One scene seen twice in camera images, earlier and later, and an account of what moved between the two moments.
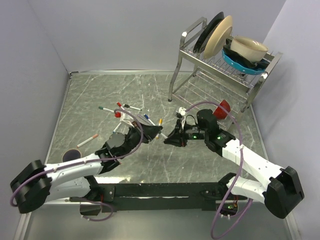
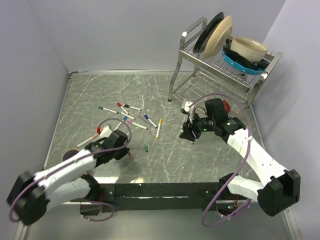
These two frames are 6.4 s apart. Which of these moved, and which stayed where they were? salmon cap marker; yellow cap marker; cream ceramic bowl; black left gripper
Moved: black left gripper
Stayed: yellow cap marker; cream ceramic bowl; salmon cap marker
